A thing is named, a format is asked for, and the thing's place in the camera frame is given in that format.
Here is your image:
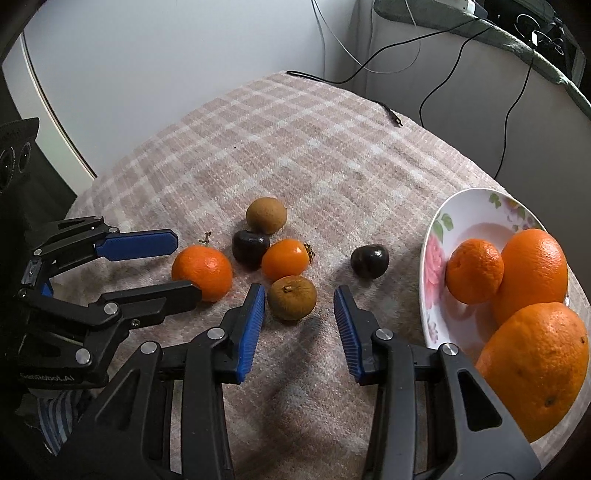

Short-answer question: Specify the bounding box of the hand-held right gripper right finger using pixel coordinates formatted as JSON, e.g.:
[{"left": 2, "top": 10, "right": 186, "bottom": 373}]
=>
[{"left": 332, "top": 285, "right": 542, "bottom": 480}]

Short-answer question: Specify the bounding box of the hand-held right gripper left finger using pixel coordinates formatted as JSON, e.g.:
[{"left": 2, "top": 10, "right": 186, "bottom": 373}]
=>
[{"left": 78, "top": 282, "right": 267, "bottom": 480}]

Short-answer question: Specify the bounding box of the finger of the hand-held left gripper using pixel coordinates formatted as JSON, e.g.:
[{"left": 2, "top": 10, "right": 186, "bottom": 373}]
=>
[
  {"left": 28, "top": 215, "right": 179, "bottom": 274},
  {"left": 19, "top": 280, "right": 204, "bottom": 371}
]

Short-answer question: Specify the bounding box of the brown longan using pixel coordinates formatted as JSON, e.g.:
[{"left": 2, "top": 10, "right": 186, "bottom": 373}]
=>
[
  {"left": 267, "top": 275, "right": 318, "bottom": 322},
  {"left": 246, "top": 197, "right": 288, "bottom": 234}
]

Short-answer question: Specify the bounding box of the small tangerine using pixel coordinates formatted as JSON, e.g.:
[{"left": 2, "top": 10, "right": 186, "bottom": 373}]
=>
[
  {"left": 445, "top": 239, "right": 505, "bottom": 305},
  {"left": 171, "top": 244, "right": 234, "bottom": 303}
]

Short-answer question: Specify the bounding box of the dark cherry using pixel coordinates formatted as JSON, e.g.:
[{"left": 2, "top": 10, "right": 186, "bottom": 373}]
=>
[
  {"left": 350, "top": 244, "right": 390, "bottom": 279},
  {"left": 231, "top": 230, "right": 271, "bottom": 271}
]

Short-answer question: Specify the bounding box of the small orange kumquat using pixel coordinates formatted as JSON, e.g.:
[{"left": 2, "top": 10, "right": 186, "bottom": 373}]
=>
[{"left": 261, "top": 239, "right": 315, "bottom": 283}]

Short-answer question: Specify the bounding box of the floral white plate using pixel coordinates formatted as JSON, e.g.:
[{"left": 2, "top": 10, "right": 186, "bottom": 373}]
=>
[{"left": 419, "top": 187, "right": 580, "bottom": 446}]

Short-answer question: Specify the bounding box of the large orange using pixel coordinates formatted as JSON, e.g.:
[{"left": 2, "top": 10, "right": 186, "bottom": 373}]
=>
[
  {"left": 492, "top": 228, "right": 570, "bottom": 326},
  {"left": 475, "top": 302, "right": 590, "bottom": 444}
]

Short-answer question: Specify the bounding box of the checked beige tablecloth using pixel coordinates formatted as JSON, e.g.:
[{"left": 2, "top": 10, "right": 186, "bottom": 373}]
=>
[{"left": 65, "top": 69, "right": 591, "bottom": 480}]

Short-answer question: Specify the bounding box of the white panel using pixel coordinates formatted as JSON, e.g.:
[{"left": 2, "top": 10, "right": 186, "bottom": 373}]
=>
[{"left": 2, "top": 0, "right": 358, "bottom": 182}]

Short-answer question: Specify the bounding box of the grey windowsill pad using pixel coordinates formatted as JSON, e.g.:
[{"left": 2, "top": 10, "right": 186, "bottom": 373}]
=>
[{"left": 374, "top": 0, "right": 591, "bottom": 116}]

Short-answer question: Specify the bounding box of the black cable with plug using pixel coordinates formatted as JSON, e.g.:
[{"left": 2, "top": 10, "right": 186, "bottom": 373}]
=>
[{"left": 372, "top": 99, "right": 404, "bottom": 127}]

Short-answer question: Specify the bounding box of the white cable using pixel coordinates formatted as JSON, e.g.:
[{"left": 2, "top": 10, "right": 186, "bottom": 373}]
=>
[{"left": 310, "top": 0, "right": 467, "bottom": 75}]

